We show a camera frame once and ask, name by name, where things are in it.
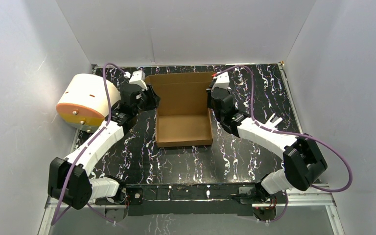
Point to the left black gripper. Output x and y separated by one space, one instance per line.
150 99

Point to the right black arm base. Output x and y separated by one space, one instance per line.
258 194

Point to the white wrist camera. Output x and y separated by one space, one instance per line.
220 80
137 78

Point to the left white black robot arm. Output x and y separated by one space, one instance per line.
69 177

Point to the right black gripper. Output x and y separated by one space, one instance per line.
215 88

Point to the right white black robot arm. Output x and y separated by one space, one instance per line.
303 162

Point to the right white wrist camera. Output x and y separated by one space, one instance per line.
220 80

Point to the aluminium front frame rail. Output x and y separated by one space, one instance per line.
213 193

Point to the small white plastic clip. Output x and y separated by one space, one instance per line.
273 121

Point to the cream cylindrical drum device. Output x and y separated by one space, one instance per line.
84 103

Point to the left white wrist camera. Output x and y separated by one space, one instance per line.
137 78

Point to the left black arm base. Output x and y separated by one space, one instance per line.
119 204

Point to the brown cardboard box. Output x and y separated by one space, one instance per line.
182 117

